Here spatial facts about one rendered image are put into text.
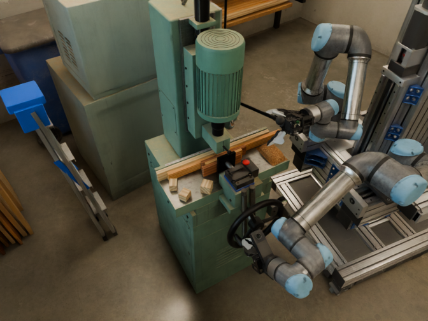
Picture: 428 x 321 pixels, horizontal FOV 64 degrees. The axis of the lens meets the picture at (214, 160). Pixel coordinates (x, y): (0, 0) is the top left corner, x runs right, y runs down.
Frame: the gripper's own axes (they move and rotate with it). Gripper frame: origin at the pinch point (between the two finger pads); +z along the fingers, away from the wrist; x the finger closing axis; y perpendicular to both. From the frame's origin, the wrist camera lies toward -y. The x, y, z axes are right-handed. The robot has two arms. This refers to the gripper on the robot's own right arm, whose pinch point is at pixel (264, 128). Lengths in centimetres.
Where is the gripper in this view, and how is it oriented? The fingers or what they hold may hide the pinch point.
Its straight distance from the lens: 140.1
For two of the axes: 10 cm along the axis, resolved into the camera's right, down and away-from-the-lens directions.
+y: 4.8, 4.0, -7.8
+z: -8.7, 3.3, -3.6
